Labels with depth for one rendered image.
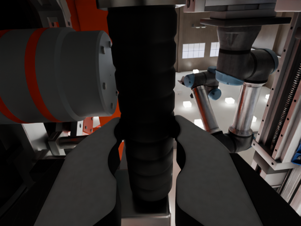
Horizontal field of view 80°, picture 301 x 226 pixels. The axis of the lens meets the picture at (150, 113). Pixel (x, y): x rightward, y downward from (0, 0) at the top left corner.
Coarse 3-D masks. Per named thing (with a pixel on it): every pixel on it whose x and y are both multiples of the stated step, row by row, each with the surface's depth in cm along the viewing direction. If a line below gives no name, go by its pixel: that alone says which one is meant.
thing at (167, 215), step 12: (120, 180) 17; (120, 192) 15; (132, 192) 15; (132, 204) 14; (144, 204) 14; (156, 204) 14; (168, 204) 14; (132, 216) 14; (144, 216) 14; (156, 216) 14; (168, 216) 14
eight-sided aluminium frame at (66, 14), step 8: (32, 0) 41; (40, 0) 42; (48, 0) 42; (56, 0) 41; (64, 0) 45; (40, 8) 43; (48, 8) 43; (56, 8) 43; (64, 8) 44; (40, 16) 44; (48, 16) 44; (56, 16) 44; (64, 16) 45; (48, 24) 45; (64, 24) 45; (56, 128) 50; (64, 128) 51; (72, 128) 50; (80, 128) 52
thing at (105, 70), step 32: (0, 32) 24; (32, 32) 23; (64, 32) 24; (96, 32) 24; (0, 64) 21; (32, 64) 21; (64, 64) 22; (96, 64) 22; (0, 96) 22; (32, 96) 22; (64, 96) 23; (96, 96) 23
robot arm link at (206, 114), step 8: (200, 72) 104; (184, 80) 104; (192, 80) 99; (200, 80) 100; (192, 88) 101; (200, 88) 99; (200, 96) 98; (200, 104) 98; (208, 104) 97; (200, 112) 98; (208, 112) 96; (208, 120) 95; (208, 128) 95; (216, 128) 94; (216, 136) 92; (224, 136) 94; (224, 144) 92; (232, 144) 92; (232, 152) 93
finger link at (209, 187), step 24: (192, 144) 9; (216, 144) 9; (192, 168) 8; (216, 168) 8; (192, 192) 7; (216, 192) 7; (240, 192) 7; (192, 216) 6; (216, 216) 6; (240, 216) 6
